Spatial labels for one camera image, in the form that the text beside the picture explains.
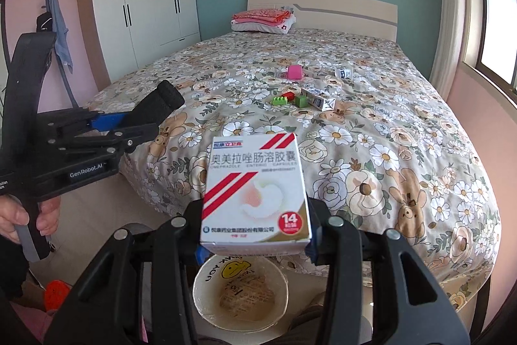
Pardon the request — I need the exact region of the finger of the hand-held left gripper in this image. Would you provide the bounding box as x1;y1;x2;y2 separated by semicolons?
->
40;124;159;168
37;106;134;140

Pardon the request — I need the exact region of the blue hanging garment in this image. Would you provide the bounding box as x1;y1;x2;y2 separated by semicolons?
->
46;0;74;73

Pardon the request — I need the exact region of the orange plastic object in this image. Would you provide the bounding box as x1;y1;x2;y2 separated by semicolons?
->
44;280;72;311

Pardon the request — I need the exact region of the dark bed frame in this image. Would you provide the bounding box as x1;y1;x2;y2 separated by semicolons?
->
464;268;492;333

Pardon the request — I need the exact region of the black coat stand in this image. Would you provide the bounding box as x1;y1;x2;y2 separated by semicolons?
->
38;0;80;108

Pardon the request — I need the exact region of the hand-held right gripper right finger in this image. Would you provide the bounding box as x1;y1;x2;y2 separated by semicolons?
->
305;196;472;345

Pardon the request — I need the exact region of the folded pink blanket and pillow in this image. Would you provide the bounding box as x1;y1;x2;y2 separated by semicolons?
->
231;16;297;34

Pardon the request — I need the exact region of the cream wooden headboard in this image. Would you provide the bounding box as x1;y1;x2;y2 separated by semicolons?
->
247;0;399;42

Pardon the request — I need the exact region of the white red striped medicine box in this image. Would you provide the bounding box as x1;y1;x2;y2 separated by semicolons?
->
200;133;312;254

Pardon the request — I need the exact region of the black hanging bag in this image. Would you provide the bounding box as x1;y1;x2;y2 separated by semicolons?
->
36;11;56;34

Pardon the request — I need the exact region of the pink cloth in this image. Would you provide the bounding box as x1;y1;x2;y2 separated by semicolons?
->
10;300;55;344

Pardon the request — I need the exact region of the person's left hand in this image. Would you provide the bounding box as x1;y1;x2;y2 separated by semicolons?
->
0;193;62;243

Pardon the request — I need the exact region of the folded red cloth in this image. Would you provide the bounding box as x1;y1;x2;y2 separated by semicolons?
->
262;8;292;23

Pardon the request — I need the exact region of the white printed trash bin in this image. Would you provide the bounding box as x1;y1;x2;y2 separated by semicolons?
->
192;253;290;333

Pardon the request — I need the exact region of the printed white carton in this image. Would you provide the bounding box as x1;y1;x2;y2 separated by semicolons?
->
303;88;337;112

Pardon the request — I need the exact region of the folded pink blanket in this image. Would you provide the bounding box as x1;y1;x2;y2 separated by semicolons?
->
231;9;279;25

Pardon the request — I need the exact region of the window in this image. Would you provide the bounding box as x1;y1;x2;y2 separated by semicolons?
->
460;0;517;107

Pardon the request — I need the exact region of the black cylinder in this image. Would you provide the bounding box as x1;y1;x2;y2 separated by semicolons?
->
121;80;185;129

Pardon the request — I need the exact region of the floral bed sheet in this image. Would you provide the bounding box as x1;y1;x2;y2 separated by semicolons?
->
83;27;503;313

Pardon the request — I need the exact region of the cream curtain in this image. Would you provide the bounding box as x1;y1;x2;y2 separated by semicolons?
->
428;0;485;99

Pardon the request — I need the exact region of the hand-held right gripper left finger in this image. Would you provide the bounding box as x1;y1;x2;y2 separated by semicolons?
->
44;199;211;345

